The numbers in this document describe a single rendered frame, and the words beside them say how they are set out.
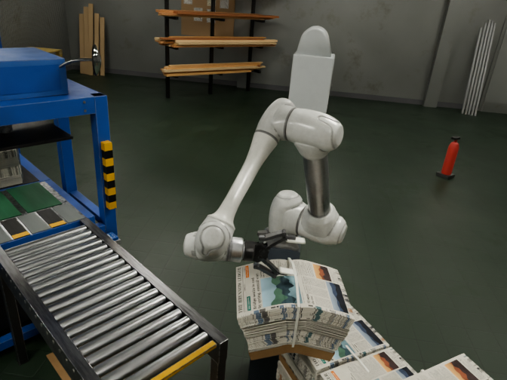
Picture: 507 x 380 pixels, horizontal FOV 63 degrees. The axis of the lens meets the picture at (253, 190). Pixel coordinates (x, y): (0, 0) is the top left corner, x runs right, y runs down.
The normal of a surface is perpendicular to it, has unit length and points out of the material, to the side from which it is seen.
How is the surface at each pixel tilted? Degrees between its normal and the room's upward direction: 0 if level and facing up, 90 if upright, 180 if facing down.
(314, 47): 90
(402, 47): 90
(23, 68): 90
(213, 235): 58
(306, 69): 90
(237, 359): 0
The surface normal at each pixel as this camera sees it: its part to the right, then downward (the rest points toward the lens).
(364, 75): -0.13, 0.41
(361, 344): 0.07, -0.90
